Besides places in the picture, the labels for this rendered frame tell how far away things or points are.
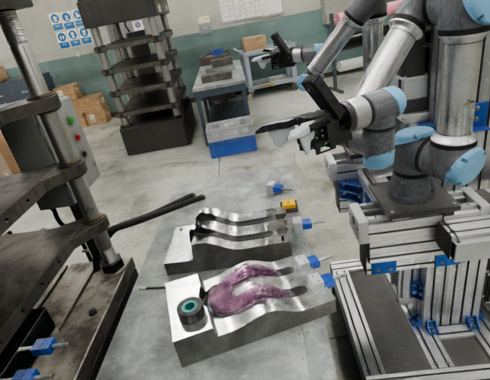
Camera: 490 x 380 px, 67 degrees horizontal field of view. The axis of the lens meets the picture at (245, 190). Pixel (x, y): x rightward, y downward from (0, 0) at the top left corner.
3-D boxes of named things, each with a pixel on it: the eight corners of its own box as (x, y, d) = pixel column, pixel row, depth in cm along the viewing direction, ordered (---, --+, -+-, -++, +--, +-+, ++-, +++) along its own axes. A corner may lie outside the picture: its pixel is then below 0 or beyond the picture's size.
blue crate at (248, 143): (255, 139, 502) (252, 124, 492) (258, 151, 465) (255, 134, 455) (211, 148, 504) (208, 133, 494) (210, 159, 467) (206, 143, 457)
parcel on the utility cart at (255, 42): (263, 49, 705) (261, 34, 692) (267, 51, 676) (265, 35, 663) (243, 54, 701) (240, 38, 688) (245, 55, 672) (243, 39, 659)
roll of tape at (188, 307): (184, 304, 115) (181, 295, 113) (208, 304, 113) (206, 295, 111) (175, 324, 108) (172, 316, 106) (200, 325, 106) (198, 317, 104)
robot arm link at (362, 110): (370, 96, 81) (346, 96, 88) (353, 101, 80) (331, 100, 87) (373, 129, 84) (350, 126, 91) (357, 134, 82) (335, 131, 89)
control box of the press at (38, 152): (165, 326, 230) (76, 93, 163) (153, 371, 203) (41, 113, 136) (131, 330, 232) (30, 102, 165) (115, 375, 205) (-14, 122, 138)
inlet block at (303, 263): (329, 258, 135) (328, 246, 133) (335, 265, 131) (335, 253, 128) (295, 268, 133) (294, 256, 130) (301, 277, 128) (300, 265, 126)
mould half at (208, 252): (287, 223, 165) (283, 197, 158) (292, 260, 142) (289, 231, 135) (179, 237, 169) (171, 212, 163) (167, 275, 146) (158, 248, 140)
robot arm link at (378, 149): (370, 152, 102) (369, 114, 97) (402, 164, 93) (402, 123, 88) (347, 161, 99) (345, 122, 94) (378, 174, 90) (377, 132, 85)
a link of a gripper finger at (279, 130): (258, 152, 86) (298, 145, 83) (253, 127, 84) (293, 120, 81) (261, 148, 89) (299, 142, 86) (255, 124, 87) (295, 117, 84)
